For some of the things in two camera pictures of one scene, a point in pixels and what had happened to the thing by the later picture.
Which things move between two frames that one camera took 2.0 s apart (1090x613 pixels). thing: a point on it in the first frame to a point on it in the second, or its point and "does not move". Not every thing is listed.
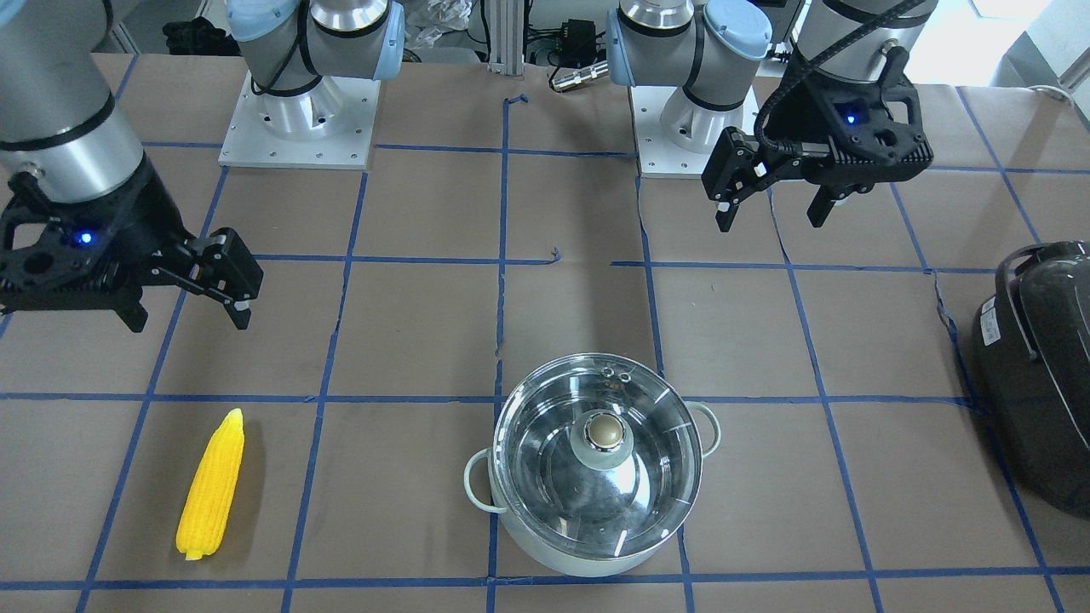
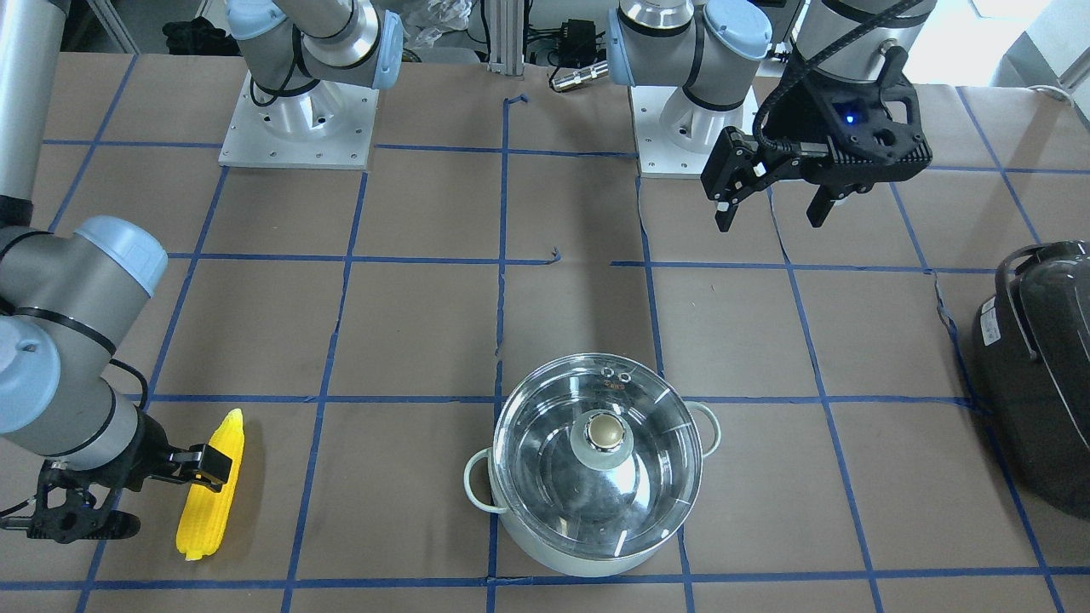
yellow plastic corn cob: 211,490 does not move
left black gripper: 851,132 does not move
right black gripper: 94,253 to 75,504
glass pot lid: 598,456 does not move
